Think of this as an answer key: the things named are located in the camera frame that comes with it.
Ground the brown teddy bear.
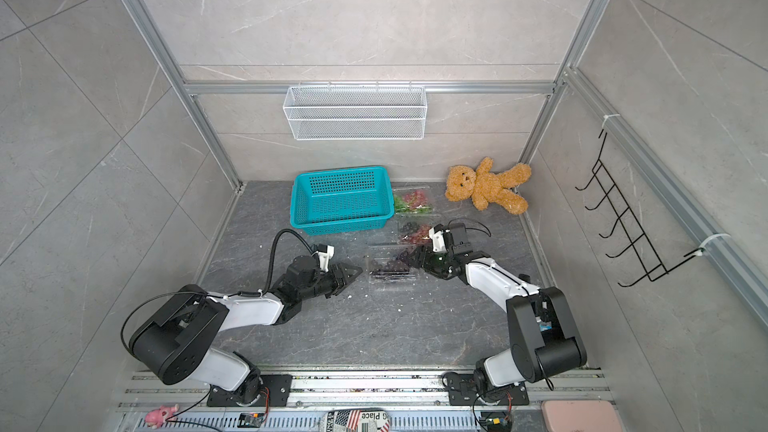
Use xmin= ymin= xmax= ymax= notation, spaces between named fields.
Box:
xmin=445 ymin=157 xmax=532 ymax=215

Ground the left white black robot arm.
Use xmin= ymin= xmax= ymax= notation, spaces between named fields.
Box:
xmin=123 ymin=253 xmax=363 ymax=403

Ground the pink plush toy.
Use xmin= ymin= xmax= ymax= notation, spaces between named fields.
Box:
xmin=144 ymin=405 xmax=179 ymax=429

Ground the white wire mesh shelf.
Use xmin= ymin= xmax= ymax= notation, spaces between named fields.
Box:
xmin=283 ymin=85 xmax=428 ymax=141

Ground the teal plastic basket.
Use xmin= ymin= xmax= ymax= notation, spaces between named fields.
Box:
xmin=290 ymin=166 xmax=395 ymax=235

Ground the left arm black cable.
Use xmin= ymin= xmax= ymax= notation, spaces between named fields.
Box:
xmin=119 ymin=228 xmax=316 ymax=432

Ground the green grape bunch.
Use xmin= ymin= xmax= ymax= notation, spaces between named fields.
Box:
xmin=394 ymin=195 xmax=433 ymax=214

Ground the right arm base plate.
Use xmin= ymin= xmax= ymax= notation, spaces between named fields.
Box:
xmin=441 ymin=370 xmax=530 ymax=406

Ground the black wire hook rack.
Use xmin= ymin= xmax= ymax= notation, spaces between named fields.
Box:
xmin=575 ymin=129 xmax=706 ymax=289

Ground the pink pad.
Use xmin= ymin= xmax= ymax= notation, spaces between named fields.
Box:
xmin=541 ymin=400 xmax=623 ymax=432

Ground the dark purple grape bunch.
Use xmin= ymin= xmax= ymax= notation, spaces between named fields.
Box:
xmin=370 ymin=258 xmax=414 ymax=280

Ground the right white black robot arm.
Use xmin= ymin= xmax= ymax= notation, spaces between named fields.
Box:
xmin=399 ymin=222 xmax=588 ymax=392

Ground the clear clamshell container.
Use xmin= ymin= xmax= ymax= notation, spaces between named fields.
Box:
xmin=396 ymin=216 xmax=442 ymax=245
xmin=393 ymin=186 xmax=435 ymax=215
xmin=365 ymin=245 xmax=417 ymax=283

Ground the flag pattern object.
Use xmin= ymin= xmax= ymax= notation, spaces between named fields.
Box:
xmin=318 ymin=408 xmax=392 ymax=432

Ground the red grape bunch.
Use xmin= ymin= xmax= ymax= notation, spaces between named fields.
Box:
xmin=403 ymin=224 xmax=431 ymax=245
xmin=402 ymin=189 xmax=430 ymax=210

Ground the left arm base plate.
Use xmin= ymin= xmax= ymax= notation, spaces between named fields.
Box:
xmin=206 ymin=374 xmax=293 ymax=407

